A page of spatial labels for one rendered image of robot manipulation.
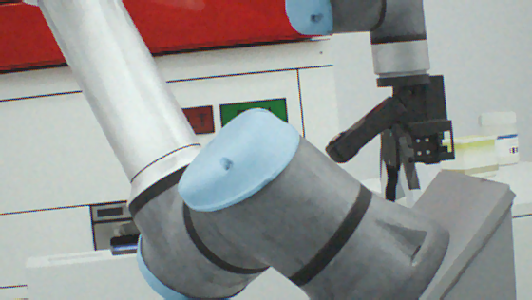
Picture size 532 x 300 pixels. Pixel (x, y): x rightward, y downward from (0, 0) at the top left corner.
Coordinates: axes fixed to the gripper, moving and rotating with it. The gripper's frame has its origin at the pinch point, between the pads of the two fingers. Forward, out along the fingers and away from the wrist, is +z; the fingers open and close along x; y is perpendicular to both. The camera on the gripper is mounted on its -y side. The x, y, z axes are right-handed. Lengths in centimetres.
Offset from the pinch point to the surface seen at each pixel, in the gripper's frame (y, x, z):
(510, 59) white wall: 101, 206, -21
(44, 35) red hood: -44, 53, -33
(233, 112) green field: -12, 57, -16
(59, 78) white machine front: -42, 58, -25
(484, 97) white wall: 90, 206, -10
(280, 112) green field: -4, 57, -15
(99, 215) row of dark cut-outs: -37, 58, -1
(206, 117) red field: -17, 57, -16
